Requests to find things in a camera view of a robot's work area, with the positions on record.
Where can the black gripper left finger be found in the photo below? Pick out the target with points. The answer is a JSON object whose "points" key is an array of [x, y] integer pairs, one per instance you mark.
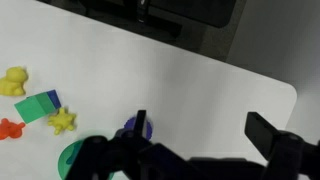
{"points": [[100, 160]]}

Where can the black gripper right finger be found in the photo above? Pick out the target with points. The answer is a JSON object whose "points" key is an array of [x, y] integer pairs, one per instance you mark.
{"points": [[283, 150]]}

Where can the orange toy figure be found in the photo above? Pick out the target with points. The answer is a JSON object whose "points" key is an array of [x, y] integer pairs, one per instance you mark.
{"points": [[9, 130]]}

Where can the green bowl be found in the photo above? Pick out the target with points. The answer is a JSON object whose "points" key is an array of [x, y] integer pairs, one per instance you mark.
{"points": [[65, 163]]}

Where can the yellow spiky star toy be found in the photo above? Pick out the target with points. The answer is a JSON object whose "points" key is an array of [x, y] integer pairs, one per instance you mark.
{"points": [[61, 121]]}

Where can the yellow dinosaur toy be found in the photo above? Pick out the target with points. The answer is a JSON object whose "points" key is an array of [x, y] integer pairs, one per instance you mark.
{"points": [[13, 81]]}

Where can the purple ball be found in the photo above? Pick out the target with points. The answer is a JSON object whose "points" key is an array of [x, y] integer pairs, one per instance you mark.
{"points": [[149, 130]]}

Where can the green and blue block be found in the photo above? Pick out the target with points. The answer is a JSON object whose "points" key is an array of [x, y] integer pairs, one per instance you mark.
{"points": [[33, 108]]}

